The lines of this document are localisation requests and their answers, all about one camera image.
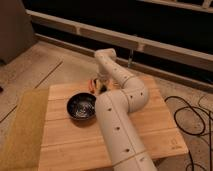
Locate black eraser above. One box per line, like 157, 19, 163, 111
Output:
99, 85, 107, 94

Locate yellow-brown mat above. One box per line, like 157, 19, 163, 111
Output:
0, 89, 49, 171

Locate black cable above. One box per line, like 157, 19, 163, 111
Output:
164, 95, 213, 171

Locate black bowl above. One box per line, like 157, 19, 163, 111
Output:
66, 92, 96, 121

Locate white shelf rail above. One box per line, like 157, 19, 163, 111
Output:
27, 10, 213, 72

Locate grey cabinet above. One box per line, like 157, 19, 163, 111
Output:
0, 0, 37, 64

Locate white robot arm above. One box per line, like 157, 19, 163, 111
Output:
94, 49, 157, 171

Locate orange carrot toy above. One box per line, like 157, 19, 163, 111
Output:
88, 79, 95, 94

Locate wooden board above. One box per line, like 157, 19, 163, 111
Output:
39, 76, 188, 171

